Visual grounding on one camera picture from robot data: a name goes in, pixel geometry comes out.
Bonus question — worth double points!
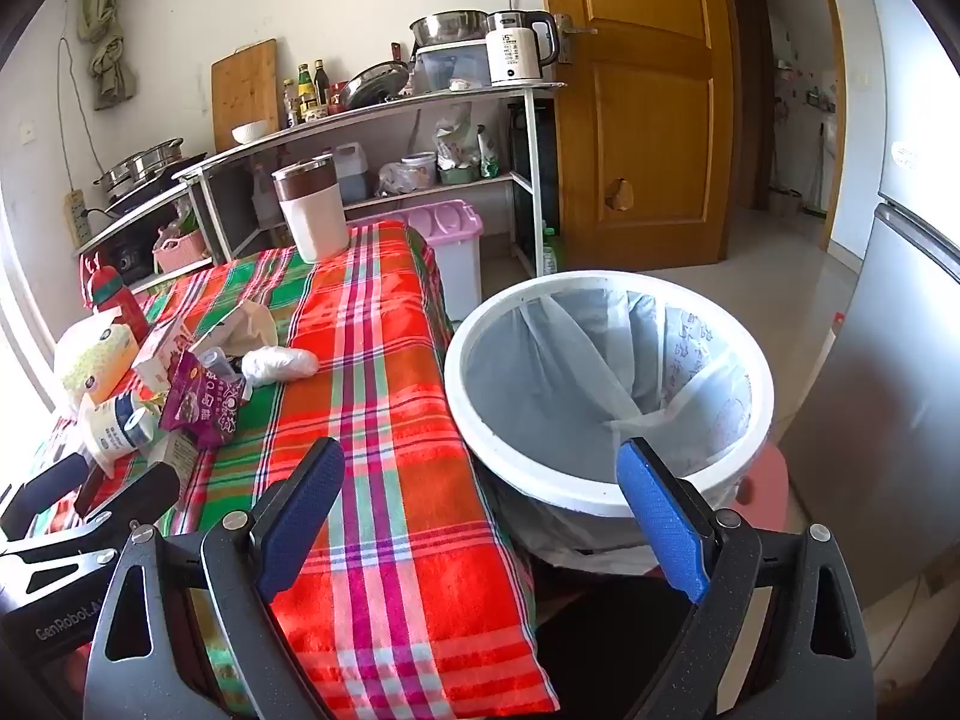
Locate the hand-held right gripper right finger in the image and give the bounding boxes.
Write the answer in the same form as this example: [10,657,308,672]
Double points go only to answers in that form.
[615,436,878,720]

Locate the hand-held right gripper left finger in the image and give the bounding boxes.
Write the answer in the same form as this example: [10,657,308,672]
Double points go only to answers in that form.
[82,436,347,720]

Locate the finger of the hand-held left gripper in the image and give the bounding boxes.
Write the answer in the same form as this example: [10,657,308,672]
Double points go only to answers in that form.
[0,454,92,541]
[0,466,182,601]

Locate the brown drink carton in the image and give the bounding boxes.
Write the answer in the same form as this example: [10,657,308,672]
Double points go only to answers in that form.
[146,427,200,482]

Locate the white blue yogurt bottle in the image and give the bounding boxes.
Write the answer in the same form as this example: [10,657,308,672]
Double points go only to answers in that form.
[79,390,160,477]

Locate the purple snack packet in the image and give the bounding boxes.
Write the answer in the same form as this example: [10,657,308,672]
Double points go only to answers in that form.
[165,351,250,447]

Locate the white round trash bin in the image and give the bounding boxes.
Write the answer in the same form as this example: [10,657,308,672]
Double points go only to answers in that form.
[444,268,775,567]

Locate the pink strawberry milk carton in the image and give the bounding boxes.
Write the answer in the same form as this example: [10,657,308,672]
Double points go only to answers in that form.
[131,319,196,392]

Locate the white plastic bag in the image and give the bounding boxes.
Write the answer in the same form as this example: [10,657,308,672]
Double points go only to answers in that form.
[240,347,320,389]

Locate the clear plastic cup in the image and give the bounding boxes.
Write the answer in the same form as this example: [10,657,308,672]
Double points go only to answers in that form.
[199,345,242,382]

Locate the translucent plastic bin liner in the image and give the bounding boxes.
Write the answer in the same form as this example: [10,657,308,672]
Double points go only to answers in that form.
[469,286,755,575]

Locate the white paper bag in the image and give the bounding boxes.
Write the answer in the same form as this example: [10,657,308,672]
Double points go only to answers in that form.
[191,300,278,361]

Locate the pink stool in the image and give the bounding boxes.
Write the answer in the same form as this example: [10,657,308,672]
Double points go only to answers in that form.
[731,442,792,541]

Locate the yellow white tissue pack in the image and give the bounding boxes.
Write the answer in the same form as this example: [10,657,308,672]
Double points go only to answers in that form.
[54,313,140,417]

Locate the red green plaid tablecloth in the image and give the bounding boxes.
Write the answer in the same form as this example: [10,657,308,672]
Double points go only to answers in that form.
[0,219,562,720]

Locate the red antler water bottle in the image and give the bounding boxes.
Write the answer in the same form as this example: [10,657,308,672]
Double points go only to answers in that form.
[81,253,151,342]

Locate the black round appliance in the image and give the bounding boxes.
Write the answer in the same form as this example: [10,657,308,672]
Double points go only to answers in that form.
[109,240,158,282]

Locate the pink plastic basket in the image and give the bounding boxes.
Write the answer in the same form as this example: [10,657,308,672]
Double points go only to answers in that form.
[152,229,209,275]

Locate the white power strip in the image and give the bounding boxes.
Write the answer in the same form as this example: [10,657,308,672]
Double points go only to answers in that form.
[64,191,91,248]

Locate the low metal cooking table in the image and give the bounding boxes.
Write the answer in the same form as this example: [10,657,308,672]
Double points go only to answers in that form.
[71,180,218,293]

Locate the silver refrigerator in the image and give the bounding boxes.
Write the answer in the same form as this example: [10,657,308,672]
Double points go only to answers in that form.
[780,0,960,661]

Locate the white and brown jug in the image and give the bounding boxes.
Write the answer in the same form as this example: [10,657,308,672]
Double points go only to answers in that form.
[271,153,352,265]

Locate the pink lidded storage box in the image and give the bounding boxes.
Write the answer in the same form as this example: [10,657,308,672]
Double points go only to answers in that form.
[349,199,485,323]

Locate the black cooktop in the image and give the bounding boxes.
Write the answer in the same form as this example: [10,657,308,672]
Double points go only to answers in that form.
[105,154,211,215]

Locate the clear plastic bottle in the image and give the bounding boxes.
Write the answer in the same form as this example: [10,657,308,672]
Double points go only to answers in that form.
[251,163,282,230]

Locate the steel steamer pot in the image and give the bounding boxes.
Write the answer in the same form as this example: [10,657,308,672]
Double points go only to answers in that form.
[94,138,185,192]

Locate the clear oil jug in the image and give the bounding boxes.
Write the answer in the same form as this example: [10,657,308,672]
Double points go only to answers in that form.
[330,146,368,203]

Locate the wooden door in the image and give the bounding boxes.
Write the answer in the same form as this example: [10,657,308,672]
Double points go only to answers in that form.
[536,0,740,267]

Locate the white green food bags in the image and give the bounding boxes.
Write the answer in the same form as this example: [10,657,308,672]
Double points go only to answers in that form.
[435,109,503,173]

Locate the white metal kitchen rack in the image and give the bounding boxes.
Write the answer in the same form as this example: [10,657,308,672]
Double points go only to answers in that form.
[172,79,567,278]

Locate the wooden cutting board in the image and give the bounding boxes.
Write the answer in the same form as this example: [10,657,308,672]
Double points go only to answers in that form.
[211,38,280,153]

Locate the frying pan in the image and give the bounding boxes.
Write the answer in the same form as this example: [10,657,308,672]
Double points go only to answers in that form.
[339,41,413,110]

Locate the hanging green cloth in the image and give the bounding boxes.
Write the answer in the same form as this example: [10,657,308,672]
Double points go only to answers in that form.
[77,0,140,112]

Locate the clear plastic container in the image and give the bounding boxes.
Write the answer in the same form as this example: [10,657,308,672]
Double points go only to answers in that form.
[414,43,492,91]

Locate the white electric kettle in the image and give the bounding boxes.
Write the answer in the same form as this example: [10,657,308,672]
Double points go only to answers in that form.
[484,10,562,87]

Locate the stainless steel bowl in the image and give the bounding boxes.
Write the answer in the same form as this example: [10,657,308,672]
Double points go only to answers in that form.
[409,10,490,47]

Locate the black wall cable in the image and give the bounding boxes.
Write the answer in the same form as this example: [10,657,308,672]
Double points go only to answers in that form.
[58,36,107,192]

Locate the wooden doorway frame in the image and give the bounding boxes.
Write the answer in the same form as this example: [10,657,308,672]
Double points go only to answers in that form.
[731,0,848,252]

